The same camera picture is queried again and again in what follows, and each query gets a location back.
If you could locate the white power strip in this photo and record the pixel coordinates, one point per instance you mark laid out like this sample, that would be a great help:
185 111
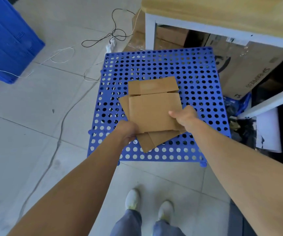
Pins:
111 45

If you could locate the person's right forearm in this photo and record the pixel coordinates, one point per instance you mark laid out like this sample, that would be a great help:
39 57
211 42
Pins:
242 174

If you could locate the blue plastic crate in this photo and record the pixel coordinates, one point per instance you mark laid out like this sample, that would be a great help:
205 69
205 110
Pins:
6 41

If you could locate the person's right leg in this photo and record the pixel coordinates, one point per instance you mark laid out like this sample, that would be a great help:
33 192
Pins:
167 229

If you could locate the person's right thumb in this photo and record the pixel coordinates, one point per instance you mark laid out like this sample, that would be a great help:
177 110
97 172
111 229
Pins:
175 114

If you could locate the blue perforated plastic panel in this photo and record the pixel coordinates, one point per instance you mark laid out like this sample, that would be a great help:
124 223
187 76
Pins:
195 78

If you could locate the person's left hand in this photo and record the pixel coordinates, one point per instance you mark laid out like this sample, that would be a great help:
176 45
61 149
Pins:
125 130

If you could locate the brown cardboard box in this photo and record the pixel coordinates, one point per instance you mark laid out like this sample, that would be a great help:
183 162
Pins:
171 34
151 108

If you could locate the person's right hand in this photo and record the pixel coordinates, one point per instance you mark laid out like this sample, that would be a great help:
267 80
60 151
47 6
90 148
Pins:
188 116

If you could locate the wooden table with white frame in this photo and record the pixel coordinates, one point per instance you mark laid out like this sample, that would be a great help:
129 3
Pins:
217 9

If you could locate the blue plastic bag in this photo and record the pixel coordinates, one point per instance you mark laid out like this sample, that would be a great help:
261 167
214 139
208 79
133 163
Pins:
242 103

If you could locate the person's left white shoe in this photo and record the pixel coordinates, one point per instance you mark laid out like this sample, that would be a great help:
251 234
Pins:
132 199

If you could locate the person's left thumb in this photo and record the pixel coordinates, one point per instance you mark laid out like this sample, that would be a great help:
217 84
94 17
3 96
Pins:
134 129

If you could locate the person's white shoe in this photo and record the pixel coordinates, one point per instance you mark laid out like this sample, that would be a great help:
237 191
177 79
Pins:
132 199
166 210

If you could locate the white board sheet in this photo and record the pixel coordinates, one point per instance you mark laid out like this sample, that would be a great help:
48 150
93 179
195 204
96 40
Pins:
268 130

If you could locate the person's left forearm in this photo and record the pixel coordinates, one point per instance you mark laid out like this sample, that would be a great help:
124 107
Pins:
82 186

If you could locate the person's right white shoe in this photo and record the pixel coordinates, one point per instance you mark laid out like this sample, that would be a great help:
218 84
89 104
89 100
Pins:
166 210

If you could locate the person's left leg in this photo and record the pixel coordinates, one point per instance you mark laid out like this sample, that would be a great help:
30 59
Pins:
126 224

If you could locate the large printed cardboard box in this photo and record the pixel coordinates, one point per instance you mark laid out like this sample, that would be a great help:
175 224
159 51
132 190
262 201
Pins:
244 68

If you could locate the black plastic bag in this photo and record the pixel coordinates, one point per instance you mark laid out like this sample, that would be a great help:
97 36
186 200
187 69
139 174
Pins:
244 131

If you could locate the person's leg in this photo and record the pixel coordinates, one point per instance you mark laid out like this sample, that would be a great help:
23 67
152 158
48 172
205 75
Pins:
167 229
126 224

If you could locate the taped flat cardboard box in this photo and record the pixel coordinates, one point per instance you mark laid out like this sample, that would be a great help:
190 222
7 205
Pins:
136 42

